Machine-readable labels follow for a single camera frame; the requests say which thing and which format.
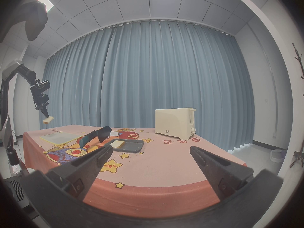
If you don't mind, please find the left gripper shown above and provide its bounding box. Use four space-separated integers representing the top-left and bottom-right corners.
30 86 49 111

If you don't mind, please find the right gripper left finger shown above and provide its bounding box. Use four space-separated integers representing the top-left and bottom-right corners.
46 144 113 201

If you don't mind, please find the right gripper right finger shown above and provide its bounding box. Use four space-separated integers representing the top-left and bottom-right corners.
190 146 254 203

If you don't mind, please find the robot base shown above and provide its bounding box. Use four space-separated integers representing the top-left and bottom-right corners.
0 113 38 223

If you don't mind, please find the cream toaster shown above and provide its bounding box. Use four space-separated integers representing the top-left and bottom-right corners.
155 107 197 140

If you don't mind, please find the cutting board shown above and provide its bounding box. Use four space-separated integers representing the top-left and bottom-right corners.
40 132 84 145

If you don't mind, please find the dark grey tray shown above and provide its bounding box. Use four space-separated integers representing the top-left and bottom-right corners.
104 138 145 154

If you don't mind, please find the white floor bin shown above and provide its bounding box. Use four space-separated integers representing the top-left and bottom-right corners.
270 149 287 163

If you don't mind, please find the blue curtain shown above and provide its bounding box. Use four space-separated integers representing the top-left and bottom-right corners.
45 20 253 152

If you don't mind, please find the dark wooden coat stand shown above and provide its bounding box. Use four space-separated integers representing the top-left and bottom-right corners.
289 42 304 168

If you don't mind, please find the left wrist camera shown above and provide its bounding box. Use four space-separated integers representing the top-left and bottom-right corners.
35 79 51 91

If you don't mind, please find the knife with blue-green handle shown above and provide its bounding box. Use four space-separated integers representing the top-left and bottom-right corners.
79 126 112 149

